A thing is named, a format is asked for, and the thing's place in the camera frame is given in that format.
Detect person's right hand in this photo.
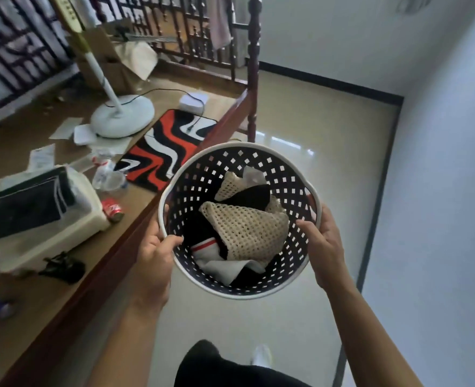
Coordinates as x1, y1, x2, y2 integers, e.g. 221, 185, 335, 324
296, 204, 352, 292

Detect red soda can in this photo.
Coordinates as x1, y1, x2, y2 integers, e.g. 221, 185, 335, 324
101, 198, 125, 223

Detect white cloth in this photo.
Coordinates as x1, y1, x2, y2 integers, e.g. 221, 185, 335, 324
192, 239, 268, 286

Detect hanging pink-grey cloth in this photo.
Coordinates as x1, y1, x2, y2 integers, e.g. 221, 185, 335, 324
207, 0, 233, 51

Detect white paper receipt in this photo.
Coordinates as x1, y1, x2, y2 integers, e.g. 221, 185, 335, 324
28, 144, 56, 173

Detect white standing fan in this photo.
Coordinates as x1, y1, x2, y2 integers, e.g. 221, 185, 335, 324
48, 0, 156, 139

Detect wooden bed frame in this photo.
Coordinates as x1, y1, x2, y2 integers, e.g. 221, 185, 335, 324
0, 0, 262, 387

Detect clear plastic bottle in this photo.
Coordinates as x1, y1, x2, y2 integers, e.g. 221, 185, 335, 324
91, 156, 128, 194

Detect person's left hand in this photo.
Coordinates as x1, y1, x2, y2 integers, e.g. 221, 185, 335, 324
135, 215, 184, 309

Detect white folded paper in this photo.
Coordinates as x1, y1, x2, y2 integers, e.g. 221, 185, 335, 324
73, 124, 101, 146

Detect white plastic storage bin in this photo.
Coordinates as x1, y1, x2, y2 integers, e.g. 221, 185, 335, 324
0, 164, 111, 274

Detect person's left forearm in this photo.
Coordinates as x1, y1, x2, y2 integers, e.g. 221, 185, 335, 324
85, 292, 169, 387

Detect white paper sheet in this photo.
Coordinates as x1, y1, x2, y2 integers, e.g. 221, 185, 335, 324
49, 117, 84, 141

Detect white box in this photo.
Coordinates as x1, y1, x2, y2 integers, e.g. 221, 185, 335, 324
179, 92, 209, 116

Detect perforated black and white laundry basket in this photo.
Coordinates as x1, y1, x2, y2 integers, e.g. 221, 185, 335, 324
158, 142, 322, 300

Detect cardboard box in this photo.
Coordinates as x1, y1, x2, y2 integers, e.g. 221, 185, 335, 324
68, 18, 159, 95

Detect beige mesh knit garment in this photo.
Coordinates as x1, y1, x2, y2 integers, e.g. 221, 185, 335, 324
199, 171, 290, 262

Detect person's black shorts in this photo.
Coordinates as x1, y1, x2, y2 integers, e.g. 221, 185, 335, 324
174, 339, 315, 387

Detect black power cable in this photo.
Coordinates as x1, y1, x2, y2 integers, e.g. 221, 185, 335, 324
104, 88, 206, 133

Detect red black white wavy rug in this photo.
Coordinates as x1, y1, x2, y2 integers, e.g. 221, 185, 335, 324
114, 109, 219, 193

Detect person's white shoe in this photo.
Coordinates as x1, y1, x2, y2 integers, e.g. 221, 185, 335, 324
250, 344, 273, 369

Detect black garment with striped trim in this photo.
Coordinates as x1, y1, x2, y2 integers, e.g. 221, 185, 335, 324
181, 183, 280, 288

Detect person's right forearm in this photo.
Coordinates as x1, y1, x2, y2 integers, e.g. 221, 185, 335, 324
325, 276, 423, 387

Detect black crumpled item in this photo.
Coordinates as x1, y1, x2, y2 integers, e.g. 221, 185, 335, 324
38, 251, 86, 284

